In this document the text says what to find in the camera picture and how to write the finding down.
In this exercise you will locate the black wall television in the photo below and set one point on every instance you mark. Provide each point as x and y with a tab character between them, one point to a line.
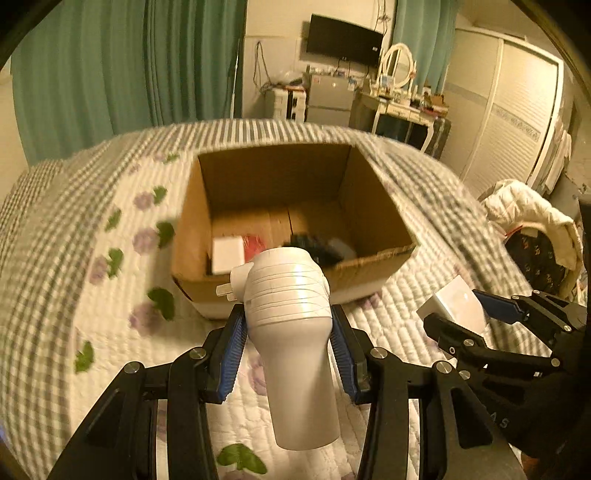
344	39

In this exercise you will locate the silver small fridge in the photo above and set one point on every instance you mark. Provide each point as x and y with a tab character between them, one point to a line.
328	99

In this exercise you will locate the black remote control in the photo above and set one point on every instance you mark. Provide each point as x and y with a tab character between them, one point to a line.
307	243

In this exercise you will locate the small white box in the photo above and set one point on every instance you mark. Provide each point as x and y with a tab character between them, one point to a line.
457	300

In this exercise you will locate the white slatted wardrobe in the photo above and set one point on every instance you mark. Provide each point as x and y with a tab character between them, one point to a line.
508	106

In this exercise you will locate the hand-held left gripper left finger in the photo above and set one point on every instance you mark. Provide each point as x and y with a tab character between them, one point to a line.
233	350

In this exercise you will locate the oval white vanity mirror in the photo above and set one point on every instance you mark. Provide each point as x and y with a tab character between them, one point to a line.
397	64

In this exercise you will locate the brown cardboard box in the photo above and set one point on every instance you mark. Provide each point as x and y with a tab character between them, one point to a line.
277	184

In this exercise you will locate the floral quilted blanket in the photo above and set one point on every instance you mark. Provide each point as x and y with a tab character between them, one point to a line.
120	277

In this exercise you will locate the white puffer jacket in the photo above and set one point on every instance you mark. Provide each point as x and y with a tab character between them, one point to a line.
531	207

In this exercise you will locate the white plug charger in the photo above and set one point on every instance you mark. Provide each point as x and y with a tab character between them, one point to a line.
238	281

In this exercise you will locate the narrow green curtain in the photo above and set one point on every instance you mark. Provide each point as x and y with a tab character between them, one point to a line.
429	27

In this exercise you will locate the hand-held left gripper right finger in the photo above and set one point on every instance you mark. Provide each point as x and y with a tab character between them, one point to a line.
341	355

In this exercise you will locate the wide green curtain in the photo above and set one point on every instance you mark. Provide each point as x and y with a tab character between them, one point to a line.
115	69

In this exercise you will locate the dark suitcase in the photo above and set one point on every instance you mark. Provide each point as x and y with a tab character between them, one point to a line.
438	138

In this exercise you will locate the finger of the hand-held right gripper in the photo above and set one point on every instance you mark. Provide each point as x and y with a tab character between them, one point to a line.
455	333
501	307

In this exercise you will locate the dark printed garment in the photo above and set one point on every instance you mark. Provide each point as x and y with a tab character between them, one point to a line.
540	258

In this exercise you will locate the white pole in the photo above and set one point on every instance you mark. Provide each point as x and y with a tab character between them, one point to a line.
235	78

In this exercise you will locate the white dressing table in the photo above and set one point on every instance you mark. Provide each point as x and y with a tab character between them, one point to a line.
401	110

